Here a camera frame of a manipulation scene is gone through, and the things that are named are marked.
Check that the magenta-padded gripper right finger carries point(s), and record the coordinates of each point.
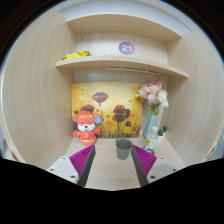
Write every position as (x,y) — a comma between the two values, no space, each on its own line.
(160,166)

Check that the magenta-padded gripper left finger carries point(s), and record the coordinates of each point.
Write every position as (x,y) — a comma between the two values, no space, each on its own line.
(63,166)

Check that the clear plastic drink bottle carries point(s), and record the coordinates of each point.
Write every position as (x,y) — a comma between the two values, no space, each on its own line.
(151,141)

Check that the grey mug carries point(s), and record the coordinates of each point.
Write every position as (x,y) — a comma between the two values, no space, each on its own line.
(123,150)

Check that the pale teal vase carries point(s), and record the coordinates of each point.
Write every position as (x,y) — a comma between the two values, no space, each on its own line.
(150,123)

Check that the red plush toy figure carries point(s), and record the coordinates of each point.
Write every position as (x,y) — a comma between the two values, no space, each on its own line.
(86,128)

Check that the pink and white flower bouquet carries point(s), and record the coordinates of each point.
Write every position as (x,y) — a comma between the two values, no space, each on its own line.
(151,95)

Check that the yellow poppy flower painting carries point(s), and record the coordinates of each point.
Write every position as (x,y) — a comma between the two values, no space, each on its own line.
(113,93)

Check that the white light bar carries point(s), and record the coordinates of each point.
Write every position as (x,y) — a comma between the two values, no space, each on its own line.
(133,70)

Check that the yellow item on shelf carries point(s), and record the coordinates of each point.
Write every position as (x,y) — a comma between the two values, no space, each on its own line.
(76,55)

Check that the light wood shelf board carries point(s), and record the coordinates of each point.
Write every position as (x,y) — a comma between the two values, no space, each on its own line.
(116,62)
(123,25)

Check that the round purple sticker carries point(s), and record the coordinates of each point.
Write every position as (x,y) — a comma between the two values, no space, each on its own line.
(126,48)

